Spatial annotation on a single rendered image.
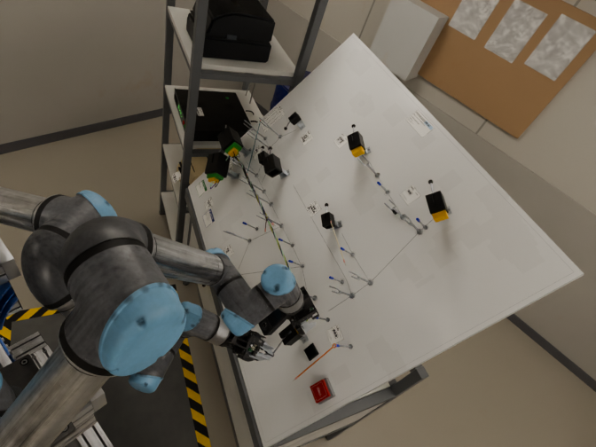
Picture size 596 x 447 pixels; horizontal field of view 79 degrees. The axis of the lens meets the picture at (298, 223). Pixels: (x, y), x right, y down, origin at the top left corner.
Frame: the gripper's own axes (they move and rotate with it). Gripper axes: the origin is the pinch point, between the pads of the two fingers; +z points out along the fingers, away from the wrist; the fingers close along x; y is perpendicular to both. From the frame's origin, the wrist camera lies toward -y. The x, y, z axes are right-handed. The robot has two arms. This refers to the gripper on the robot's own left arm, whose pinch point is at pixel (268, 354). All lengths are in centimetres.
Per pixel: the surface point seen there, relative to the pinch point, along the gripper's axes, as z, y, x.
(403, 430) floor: 147, -34, -5
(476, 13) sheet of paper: 54, 12, 239
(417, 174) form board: 0, 39, 64
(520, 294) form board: 15, 66, 31
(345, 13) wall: 18, -81, 268
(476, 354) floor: 209, -24, 63
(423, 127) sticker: -4, 40, 80
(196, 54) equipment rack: -63, -24, 88
